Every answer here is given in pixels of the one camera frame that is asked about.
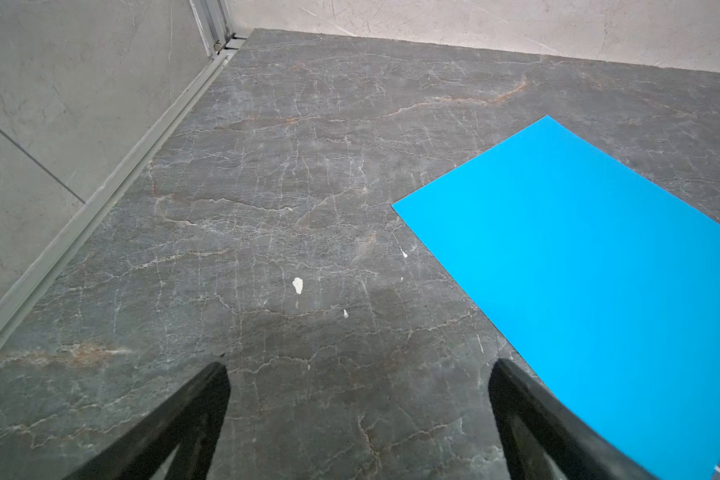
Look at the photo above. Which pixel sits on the aluminium frame rail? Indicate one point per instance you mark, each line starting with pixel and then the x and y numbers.
pixel 88 90

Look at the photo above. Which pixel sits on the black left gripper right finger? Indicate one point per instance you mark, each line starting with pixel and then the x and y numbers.
pixel 541 438

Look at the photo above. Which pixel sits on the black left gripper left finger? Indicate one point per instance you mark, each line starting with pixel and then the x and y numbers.
pixel 186 428

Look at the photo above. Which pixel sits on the blue square paper sheet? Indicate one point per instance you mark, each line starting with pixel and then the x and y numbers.
pixel 607 285

